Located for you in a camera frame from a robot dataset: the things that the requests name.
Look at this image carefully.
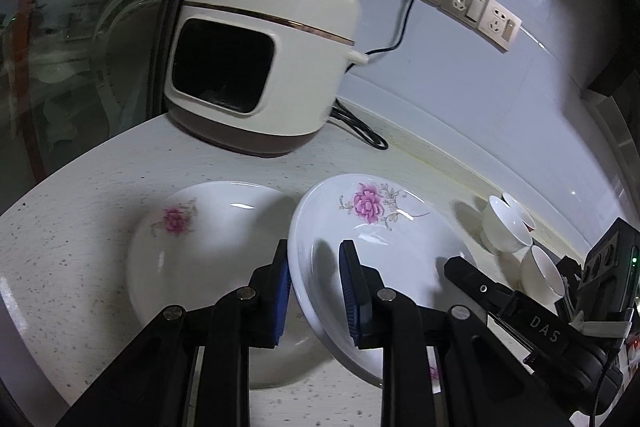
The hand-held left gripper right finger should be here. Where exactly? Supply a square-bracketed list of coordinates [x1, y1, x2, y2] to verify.
[338, 239, 576, 427]

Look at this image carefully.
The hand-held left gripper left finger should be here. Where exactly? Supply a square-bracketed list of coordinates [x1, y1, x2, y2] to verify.
[57, 239, 292, 427]

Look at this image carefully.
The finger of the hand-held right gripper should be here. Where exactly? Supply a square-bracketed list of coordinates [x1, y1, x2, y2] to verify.
[444, 256, 577, 360]

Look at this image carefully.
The large white floral plate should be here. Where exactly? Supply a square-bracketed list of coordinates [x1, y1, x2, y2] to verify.
[287, 173, 481, 395]

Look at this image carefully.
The small white cup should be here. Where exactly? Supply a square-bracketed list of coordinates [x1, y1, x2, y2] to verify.
[501, 192, 537, 233]
[520, 246, 566, 308]
[481, 195, 533, 256]

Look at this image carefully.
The small white floral plate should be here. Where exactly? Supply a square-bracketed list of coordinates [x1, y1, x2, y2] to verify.
[127, 180, 311, 390]

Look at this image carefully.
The cream rice cooker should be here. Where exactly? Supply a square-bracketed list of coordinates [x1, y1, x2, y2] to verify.
[164, 0, 371, 158]

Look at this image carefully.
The glass window pane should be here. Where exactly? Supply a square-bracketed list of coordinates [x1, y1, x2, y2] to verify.
[0, 0, 201, 202]

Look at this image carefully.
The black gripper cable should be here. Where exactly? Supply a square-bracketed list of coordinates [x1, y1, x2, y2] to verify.
[590, 352, 623, 427]

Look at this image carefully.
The white outlet with switch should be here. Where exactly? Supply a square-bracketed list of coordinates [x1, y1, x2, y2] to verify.
[477, 0, 522, 52]

